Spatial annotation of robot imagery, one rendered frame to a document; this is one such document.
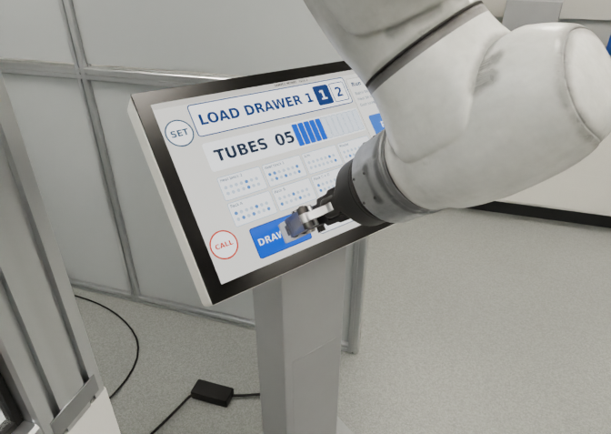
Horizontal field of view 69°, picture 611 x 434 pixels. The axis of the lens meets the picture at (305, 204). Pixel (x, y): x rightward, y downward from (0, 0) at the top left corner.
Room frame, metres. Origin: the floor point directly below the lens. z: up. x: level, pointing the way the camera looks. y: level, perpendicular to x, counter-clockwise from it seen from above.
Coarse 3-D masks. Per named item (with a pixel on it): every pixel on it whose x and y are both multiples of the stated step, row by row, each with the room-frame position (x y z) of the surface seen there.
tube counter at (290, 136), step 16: (336, 112) 0.75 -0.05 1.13; (352, 112) 0.77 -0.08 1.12; (272, 128) 0.67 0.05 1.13; (288, 128) 0.68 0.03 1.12; (304, 128) 0.70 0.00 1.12; (320, 128) 0.71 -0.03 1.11; (336, 128) 0.73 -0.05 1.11; (352, 128) 0.74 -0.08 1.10; (288, 144) 0.66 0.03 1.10; (304, 144) 0.68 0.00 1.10
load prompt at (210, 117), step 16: (336, 80) 0.80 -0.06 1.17; (240, 96) 0.68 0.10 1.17; (256, 96) 0.70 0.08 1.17; (272, 96) 0.71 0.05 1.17; (288, 96) 0.72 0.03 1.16; (304, 96) 0.74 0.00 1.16; (320, 96) 0.76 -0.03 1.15; (336, 96) 0.77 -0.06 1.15; (192, 112) 0.63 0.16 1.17; (208, 112) 0.64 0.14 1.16; (224, 112) 0.65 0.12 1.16; (240, 112) 0.66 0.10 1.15; (256, 112) 0.68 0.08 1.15; (272, 112) 0.69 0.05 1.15; (288, 112) 0.70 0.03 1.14; (304, 112) 0.72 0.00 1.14; (208, 128) 0.62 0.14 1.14; (224, 128) 0.63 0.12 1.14
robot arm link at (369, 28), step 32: (320, 0) 0.35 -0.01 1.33; (352, 0) 0.31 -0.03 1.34; (384, 0) 0.30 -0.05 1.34; (416, 0) 0.30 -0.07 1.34; (448, 0) 0.32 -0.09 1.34; (480, 0) 0.34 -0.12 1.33; (352, 32) 0.32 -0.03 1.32; (384, 32) 0.32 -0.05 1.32; (416, 32) 0.31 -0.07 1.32; (352, 64) 0.35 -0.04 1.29; (384, 64) 0.32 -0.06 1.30
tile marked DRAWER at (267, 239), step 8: (288, 216) 0.58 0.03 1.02; (264, 224) 0.55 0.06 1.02; (272, 224) 0.56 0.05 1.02; (256, 232) 0.54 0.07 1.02; (264, 232) 0.54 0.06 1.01; (272, 232) 0.55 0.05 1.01; (280, 232) 0.55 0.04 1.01; (256, 240) 0.53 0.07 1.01; (264, 240) 0.53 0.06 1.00; (272, 240) 0.54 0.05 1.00; (280, 240) 0.54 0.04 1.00; (296, 240) 0.56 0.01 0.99; (304, 240) 0.56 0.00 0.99; (256, 248) 0.52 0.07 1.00; (264, 248) 0.53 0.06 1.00; (272, 248) 0.53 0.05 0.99; (280, 248) 0.54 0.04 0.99; (264, 256) 0.52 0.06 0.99
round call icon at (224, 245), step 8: (216, 232) 0.52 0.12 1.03; (224, 232) 0.52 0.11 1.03; (232, 232) 0.52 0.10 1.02; (208, 240) 0.50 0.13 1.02; (216, 240) 0.51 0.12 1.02; (224, 240) 0.51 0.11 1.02; (232, 240) 0.52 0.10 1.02; (216, 248) 0.50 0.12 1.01; (224, 248) 0.50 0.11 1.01; (232, 248) 0.51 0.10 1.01; (240, 248) 0.51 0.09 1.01; (216, 256) 0.49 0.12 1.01; (224, 256) 0.50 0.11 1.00; (232, 256) 0.50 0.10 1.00; (216, 264) 0.48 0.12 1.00
